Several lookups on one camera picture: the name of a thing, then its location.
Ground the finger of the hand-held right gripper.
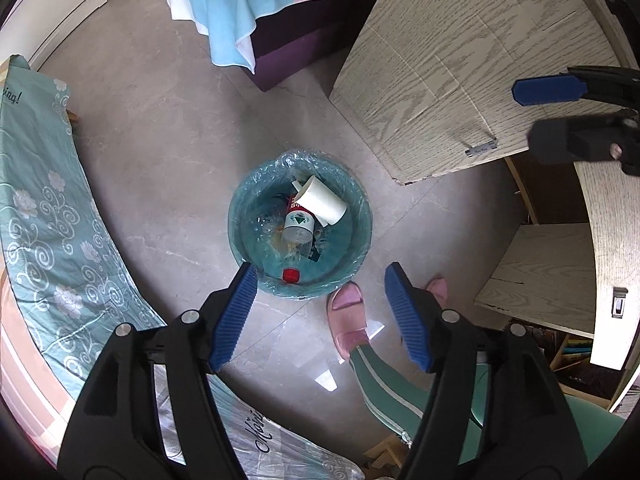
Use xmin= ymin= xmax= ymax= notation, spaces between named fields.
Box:
xmin=511 ymin=65 xmax=640 ymax=108
xmin=529 ymin=110 xmax=640 ymax=177

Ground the clear bottle with red label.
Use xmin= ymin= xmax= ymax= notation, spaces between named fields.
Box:
xmin=281 ymin=192 xmax=317 ymax=244

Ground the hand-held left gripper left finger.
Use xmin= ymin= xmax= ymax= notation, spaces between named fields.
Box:
xmin=57 ymin=261 xmax=261 ymax=480

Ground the bin with blue liner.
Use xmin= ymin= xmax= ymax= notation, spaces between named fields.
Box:
xmin=228 ymin=149 xmax=374 ymax=302

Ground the white paper cup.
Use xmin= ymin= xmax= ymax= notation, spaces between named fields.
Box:
xmin=291 ymin=175 xmax=348 ymax=228

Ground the teal floral quilt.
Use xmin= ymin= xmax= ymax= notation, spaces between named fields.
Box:
xmin=0 ymin=55 xmax=362 ymax=480

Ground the bed with light blue sheet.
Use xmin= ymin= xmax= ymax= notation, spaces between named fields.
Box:
xmin=152 ymin=0 xmax=401 ymax=92

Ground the row of books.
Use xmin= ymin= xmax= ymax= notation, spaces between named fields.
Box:
xmin=550 ymin=327 xmax=596 ymax=374

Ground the pink slipper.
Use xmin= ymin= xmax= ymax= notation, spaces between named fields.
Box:
xmin=425 ymin=277 xmax=449 ymax=307
xmin=326 ymin=281 xmax=371 ymax=361

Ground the person's left leg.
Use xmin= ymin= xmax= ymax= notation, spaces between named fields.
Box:
xmin=348 ymin=342 xmax=437 ymax=452

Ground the white cabinet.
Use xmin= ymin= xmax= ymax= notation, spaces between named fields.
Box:
xmin=0 ymin=0 xmax=109 ymax=73

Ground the light wooden desk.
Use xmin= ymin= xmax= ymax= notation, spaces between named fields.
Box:
xmin=328 ymin=0 xmax=640 ymax=401

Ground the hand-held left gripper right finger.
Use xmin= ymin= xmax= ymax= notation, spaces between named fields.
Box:
xmin=384 ymin=261 xmax=588 ymax=480

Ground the clear bottle red cap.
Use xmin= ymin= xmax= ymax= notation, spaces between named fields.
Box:
xmin=257 ymin=212 xmax=304 ymax=284

